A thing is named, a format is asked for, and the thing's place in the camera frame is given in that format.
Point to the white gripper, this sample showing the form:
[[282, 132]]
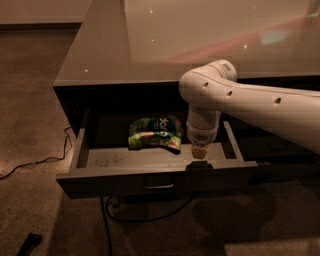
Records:
[[201, 137]]

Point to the drawer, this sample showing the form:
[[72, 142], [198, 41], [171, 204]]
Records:
[[293, 169], [119, 171], [260, 145]]

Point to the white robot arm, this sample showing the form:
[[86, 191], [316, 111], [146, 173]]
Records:
[[213, 89]]

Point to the dark drawer cabinet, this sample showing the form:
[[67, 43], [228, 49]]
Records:
[[123, 45]]

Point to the green snack bag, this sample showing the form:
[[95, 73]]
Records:
[[162, 132]]

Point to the black object on floor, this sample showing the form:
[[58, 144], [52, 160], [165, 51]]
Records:
[[32, 241]]

